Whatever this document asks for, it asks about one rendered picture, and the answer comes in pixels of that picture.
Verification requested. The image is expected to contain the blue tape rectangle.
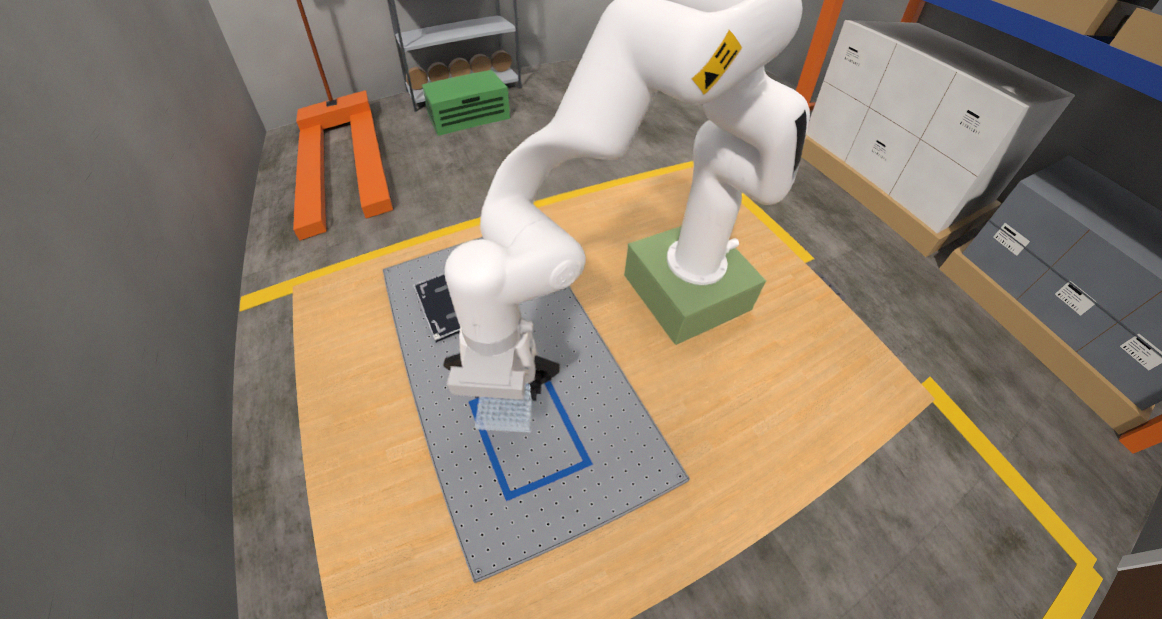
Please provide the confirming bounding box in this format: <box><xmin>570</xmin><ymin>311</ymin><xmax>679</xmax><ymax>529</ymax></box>
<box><xmin>468</xmin><ymin>381</ymin><xmax>593</xmax><ymax>501</ymax></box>

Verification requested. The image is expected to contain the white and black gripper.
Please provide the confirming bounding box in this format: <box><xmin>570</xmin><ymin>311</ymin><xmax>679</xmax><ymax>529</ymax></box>
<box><xmin>443</xmin><ymin>328</ymin><xmax>559</xmax><ymax>401</ymax></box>

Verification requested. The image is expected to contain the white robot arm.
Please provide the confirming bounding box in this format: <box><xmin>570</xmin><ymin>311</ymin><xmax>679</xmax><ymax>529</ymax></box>
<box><xmin>444</xmin><ymin>0</ymin><xmax>810</xmax><ymax>400</ymax></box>

